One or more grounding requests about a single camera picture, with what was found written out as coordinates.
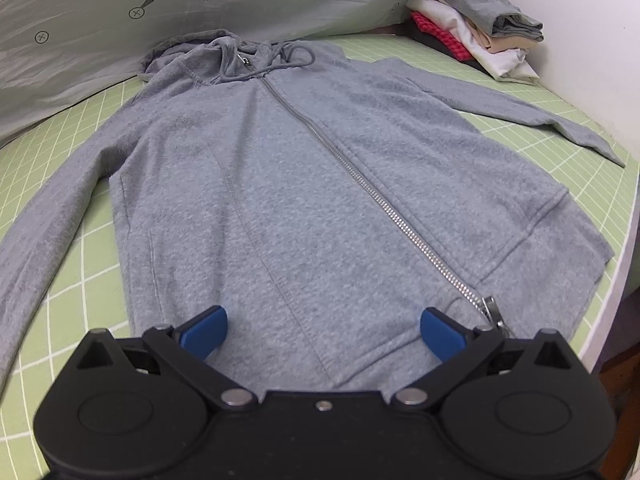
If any folded black garment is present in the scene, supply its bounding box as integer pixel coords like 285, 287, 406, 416
407, 25, 488, 73

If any folded red checked garment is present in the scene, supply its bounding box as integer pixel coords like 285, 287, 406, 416
410, 12, 473, 61

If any folded grey garment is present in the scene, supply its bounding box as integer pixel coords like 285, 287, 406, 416
421, 0, 545, 43

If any grey zip hoodie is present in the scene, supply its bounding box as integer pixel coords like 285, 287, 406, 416
0, 30, 627, 391

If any stack of folded clothes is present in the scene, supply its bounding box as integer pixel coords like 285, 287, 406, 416
406, 0, 541, 81

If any folded beige garment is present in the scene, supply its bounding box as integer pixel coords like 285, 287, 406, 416
407, 0, 544, 54

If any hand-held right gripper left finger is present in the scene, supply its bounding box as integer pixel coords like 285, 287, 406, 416
72, 305, 258, 411

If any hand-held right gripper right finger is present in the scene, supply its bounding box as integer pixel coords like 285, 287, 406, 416
390, 306, 581, 408

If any white carrot printed sheet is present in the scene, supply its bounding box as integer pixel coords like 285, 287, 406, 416
0, 0, 496, 143

